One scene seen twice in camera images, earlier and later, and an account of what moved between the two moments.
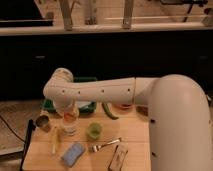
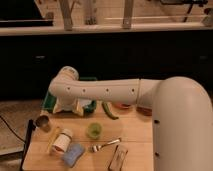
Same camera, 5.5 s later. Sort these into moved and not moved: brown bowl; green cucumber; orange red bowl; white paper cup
Moved: white paper cup
Not moved: brown bowl; orange red bowl; green cucumber
